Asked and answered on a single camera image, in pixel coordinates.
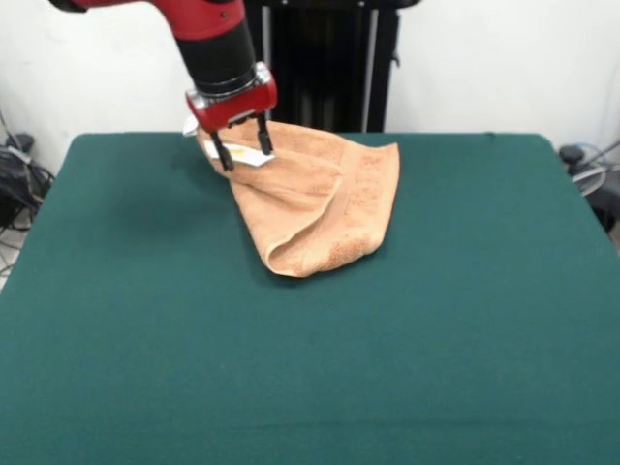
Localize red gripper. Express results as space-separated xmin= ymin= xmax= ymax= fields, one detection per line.
xmin=185 ymin=79 xmax=280 ymax=172

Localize tan terry towel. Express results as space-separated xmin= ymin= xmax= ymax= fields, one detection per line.
xmin=182 ymin=115 xmax=402 ymax=280

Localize dark green table cloth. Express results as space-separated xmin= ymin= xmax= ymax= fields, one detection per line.
xmin=0 ymin=132 xmax=620 ymax=465

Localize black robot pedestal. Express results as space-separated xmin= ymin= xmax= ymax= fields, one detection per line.
xmin=241 ymin=0 xmax=422 ymax=135

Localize black cable tangle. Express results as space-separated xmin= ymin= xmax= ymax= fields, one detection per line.
xmin=569 ymin=142 xmax=620 ymax=230
xmin=0 ymin=142 xmax=56 ymax=233

